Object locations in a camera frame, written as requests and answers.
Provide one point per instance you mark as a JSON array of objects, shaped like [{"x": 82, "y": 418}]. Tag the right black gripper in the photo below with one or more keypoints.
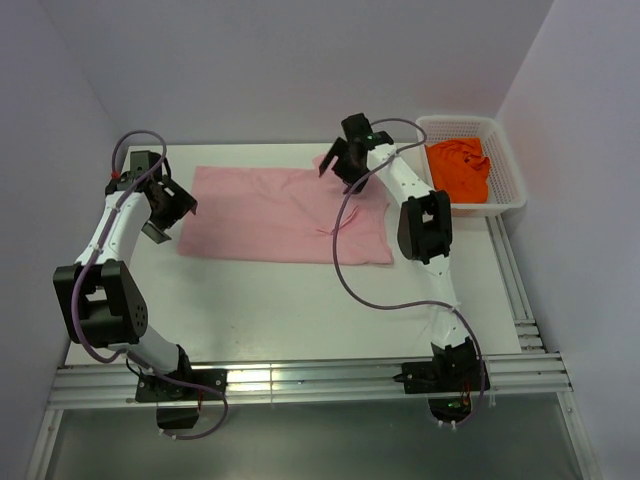
[{"x": 339, "y": 148}]

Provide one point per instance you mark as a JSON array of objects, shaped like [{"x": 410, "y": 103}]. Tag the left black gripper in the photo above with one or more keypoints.
[{"x": 180, "y": 201}]

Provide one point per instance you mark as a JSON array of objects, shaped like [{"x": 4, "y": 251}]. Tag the pink t shirt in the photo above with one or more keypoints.
[{"x": 285, "y": 215}]

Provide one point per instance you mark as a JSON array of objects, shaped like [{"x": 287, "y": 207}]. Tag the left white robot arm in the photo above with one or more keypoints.
[{"x": 103, "y": 308}]

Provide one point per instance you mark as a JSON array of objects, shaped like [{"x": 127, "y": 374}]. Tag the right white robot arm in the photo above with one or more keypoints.
[{"x": 424, "y": 237}]

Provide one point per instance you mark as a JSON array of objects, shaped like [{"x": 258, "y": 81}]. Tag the orange t shirt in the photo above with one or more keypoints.
[{"x": 460, "y": 168}]

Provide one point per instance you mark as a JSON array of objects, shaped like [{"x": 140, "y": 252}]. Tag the white plastic basket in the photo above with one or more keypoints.
[{"x": 506, "y": 190}]

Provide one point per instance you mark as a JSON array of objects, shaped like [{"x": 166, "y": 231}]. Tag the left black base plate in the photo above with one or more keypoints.
[{"x": 179, "y": 399}]

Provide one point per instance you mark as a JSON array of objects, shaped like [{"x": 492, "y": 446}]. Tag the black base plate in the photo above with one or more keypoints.
[
  {"x": 456, "y": 375},
  {"x": 179, "y": 399}
]

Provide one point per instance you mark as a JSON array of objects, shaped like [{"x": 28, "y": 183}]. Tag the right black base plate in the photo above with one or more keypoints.
[{"x": 456, "y": 375}]

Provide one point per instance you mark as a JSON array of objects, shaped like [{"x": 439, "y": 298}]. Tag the aluminium rail frame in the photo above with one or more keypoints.
[{"x": 534, "y": 370}]

